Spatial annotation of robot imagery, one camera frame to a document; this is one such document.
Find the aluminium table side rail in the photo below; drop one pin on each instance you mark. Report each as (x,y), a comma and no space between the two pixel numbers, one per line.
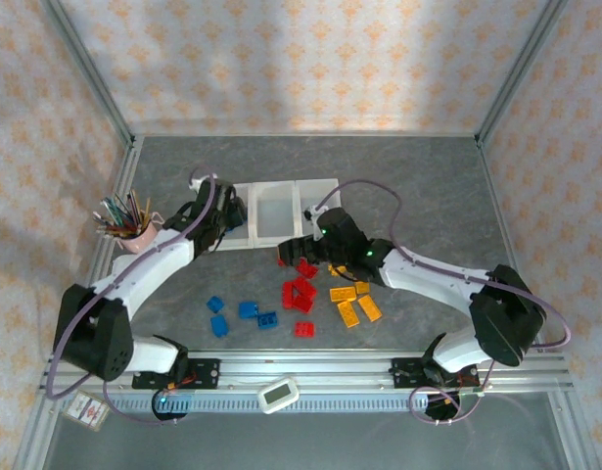
(129,166)
(498,196)

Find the printed card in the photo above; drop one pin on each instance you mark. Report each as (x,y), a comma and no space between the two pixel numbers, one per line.
(86,410)

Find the blue lego brick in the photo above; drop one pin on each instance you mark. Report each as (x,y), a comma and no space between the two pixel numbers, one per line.
(248,309)
(219,325)
(267,320)
(215,304)

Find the white digital timer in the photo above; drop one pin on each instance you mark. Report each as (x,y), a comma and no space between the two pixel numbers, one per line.
(279,395)

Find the white plastic bin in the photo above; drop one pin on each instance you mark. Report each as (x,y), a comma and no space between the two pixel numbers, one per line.
(312,191)
(273,215)
(243,190)

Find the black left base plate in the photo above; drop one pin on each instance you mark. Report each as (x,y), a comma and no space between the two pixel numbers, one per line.
(207,372)

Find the pink cup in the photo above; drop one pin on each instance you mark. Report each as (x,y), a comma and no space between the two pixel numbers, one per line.
(136,242)

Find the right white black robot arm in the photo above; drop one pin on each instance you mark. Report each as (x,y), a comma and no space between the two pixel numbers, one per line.
(428,275)

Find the yellow lego brick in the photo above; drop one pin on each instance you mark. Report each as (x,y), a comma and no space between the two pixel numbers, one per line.
(362,287)
(343,293)
(348,313)
(336,270)
(369,307)

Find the aluminium mounting rail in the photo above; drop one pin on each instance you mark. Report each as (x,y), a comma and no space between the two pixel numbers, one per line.
(305,367)

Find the aluminium frame crossbar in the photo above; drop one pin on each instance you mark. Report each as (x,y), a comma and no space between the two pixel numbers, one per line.
(305,133)

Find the coloured pencil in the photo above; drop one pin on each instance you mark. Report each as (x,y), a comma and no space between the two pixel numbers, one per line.
(109,230)
(134,208)
(115,211)
(109,220)
(124,209)

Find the aluminium frame post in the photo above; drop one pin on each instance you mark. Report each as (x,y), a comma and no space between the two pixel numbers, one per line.
(92,78)
(523,73)

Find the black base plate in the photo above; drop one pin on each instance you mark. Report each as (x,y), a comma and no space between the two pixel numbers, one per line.
(207,372)
(403,368)

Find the orange pencil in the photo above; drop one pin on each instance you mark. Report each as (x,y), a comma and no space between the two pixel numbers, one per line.
(147,210)

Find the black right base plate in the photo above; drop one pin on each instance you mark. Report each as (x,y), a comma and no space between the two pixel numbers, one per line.
(403,368)

